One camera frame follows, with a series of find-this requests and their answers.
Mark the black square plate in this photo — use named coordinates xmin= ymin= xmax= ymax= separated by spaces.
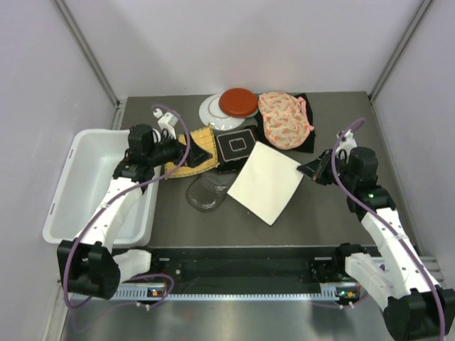
xmin=215 ymin=125 xmax=259 ymax=173

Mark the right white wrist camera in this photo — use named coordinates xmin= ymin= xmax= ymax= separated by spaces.
xmin=336 ymin=129 xmax=357 ymax=161

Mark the red plate at back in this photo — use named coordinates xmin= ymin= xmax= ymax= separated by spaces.
xmin=219 ymin=88 xmax=258 ymax=118

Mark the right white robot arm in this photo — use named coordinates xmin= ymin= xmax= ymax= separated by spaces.
xmin=297 ymin=147 xmax=454 ymax=340

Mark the white plastic bin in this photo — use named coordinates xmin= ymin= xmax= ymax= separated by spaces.
xmin=43 ymin=129 xmax=159 ymax=248

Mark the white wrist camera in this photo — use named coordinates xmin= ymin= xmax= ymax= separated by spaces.
xmin=336 ymin=129 xmax=357 ymax=161
xmin=152 ymin=108 xmax=178 ymax=139

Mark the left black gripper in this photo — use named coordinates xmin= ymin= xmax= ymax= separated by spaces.
xmin=147 ymin=129 xmax=212 ymax=169

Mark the floral pink cloth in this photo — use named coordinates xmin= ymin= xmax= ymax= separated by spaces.
xmin=257 ymin=91 xmax=315 ymax=151

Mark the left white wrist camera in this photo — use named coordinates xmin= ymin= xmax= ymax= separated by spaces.
xmin=152 ymin=108 xmax=178 ymax=139

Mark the black cloth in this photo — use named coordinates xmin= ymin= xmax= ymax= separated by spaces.
xmin=256 ymin=93 xmax=317 ymax=154

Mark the yellow woven square plate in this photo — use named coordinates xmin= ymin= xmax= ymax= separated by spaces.
xmin=166 ymin=126 xmax=219 ymax=179

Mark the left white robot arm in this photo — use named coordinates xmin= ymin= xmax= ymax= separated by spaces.
xmin=57 ymin=124 xmax=214 ymax=299

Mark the white square plate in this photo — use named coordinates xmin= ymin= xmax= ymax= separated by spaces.
xmin=227 ymin=142 xmax=304 ymax=226

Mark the white round rimmed plate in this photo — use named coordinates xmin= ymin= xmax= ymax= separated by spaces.
xmin=199 ymin=94 xmax=245 ymax=131

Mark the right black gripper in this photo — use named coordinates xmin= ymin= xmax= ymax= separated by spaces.
xmin=297 ymin=148 xmax=356 ymax=190

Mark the clear glass plate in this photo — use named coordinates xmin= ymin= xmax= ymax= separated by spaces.
xmin=186 ymin=172 xmax=234 ymax=212

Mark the grey cable duct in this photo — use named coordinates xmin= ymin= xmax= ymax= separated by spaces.
xmin=69 ymin=282 xmax=367 ymax=302

